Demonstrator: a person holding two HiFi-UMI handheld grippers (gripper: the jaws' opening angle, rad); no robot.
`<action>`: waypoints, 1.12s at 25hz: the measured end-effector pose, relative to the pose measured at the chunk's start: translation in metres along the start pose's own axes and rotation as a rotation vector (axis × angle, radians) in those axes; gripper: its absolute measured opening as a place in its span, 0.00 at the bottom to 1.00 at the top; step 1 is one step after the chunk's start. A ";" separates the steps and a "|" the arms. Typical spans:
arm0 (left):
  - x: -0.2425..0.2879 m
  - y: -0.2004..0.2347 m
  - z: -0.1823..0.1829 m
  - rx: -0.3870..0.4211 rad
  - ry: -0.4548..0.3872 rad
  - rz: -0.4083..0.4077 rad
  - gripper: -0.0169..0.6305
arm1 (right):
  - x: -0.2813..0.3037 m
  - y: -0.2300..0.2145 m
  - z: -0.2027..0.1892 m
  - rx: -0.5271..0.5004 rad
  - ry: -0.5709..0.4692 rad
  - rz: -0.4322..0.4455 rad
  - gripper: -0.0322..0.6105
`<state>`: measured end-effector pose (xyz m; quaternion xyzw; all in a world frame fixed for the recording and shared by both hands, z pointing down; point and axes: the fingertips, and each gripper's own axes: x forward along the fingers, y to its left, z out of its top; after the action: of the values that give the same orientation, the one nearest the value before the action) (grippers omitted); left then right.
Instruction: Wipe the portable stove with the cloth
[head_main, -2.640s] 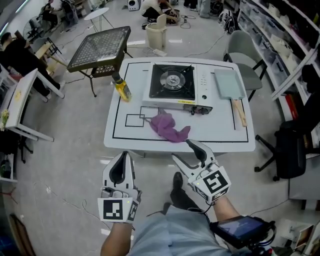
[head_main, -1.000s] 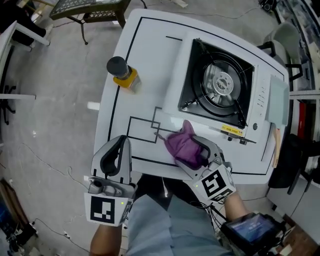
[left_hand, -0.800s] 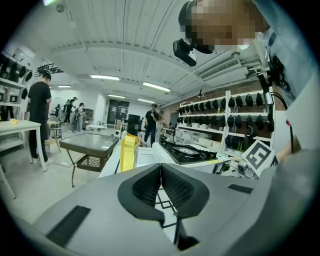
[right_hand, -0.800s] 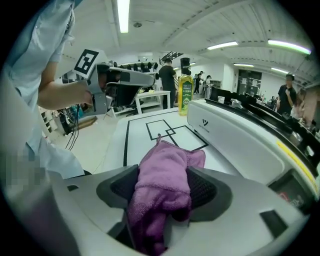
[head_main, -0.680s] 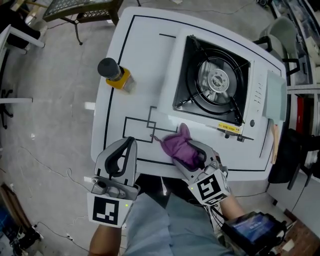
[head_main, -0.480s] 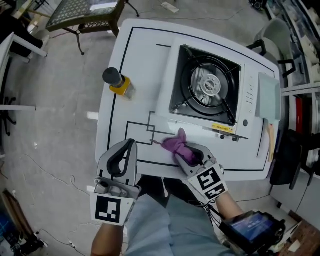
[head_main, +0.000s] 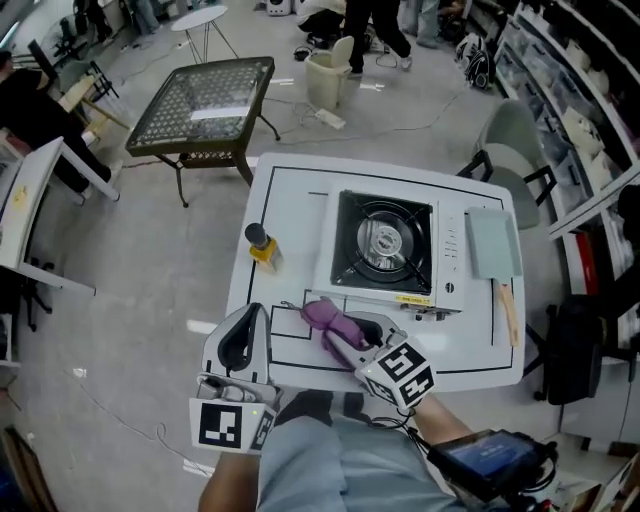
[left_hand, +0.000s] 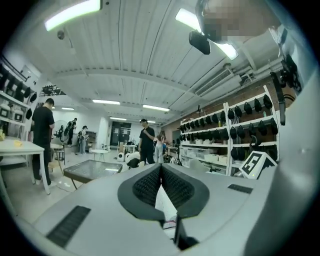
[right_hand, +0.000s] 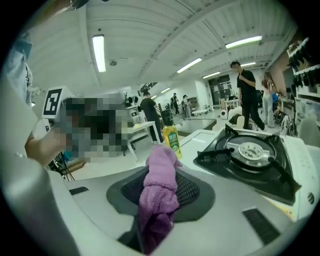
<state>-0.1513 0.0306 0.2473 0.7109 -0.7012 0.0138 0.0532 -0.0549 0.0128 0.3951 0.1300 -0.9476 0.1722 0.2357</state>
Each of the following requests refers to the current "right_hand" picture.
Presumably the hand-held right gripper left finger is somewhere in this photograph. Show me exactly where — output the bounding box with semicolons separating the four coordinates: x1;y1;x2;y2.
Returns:
64;166;149;256

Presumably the yellow bottle with black cap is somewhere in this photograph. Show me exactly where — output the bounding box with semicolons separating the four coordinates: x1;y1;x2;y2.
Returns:
159;109;183;161

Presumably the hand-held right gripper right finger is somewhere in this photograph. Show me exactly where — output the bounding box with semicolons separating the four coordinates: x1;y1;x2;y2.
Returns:
154;167;294;256

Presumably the white shelving unit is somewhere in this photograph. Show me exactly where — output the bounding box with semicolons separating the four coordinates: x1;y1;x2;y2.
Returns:
287;37;320;131

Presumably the person's left forearm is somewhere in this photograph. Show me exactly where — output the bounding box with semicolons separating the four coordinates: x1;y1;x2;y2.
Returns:
24;128;67;167

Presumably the purple cloth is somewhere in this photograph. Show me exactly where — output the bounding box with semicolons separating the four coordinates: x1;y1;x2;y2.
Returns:
138;144;183;255

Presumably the white work table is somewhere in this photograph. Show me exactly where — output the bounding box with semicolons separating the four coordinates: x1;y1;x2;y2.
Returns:
63;127;227;185

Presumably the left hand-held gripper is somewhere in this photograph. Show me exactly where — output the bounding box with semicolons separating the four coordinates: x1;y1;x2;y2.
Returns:
41;85;75;134

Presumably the long ceiling light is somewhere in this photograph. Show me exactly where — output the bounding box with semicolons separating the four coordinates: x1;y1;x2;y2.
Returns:
91;34;107;73
176;57;203;74
224;35;263;50

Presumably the grey green chair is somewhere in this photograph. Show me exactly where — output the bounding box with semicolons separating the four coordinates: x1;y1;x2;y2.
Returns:
297;116;320;148

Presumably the person's light blue clothing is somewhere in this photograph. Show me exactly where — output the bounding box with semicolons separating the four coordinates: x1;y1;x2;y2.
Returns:
1;32;85;255

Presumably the beige trash bin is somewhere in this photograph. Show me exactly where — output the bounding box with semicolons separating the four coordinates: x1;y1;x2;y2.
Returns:
228;106;246;130

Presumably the white side table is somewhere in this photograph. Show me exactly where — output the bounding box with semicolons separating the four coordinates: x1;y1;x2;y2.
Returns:
127;120;165;162

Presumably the white portable gas stove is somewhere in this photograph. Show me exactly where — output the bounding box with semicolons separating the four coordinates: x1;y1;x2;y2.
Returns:
192;123;320;223

